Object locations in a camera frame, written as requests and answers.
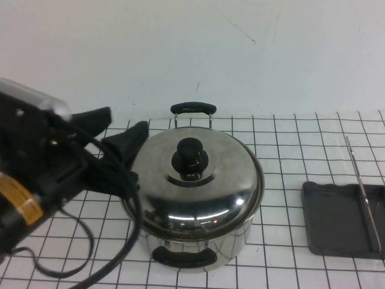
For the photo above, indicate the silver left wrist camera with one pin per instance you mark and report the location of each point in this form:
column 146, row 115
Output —
column 33, row 93

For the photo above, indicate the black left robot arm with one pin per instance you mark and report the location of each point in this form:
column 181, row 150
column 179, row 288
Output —
column 12, row 238

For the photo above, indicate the white black grid tablecloth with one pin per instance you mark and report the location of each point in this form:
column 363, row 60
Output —
column 300, row 150

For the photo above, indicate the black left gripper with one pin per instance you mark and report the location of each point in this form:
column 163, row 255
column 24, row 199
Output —
column 27, row 141

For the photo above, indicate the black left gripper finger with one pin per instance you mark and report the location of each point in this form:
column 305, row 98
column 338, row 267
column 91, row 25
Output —
column 126, row 141

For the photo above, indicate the stainless steel lid black knob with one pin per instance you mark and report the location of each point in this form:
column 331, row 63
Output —
column 210, row 198

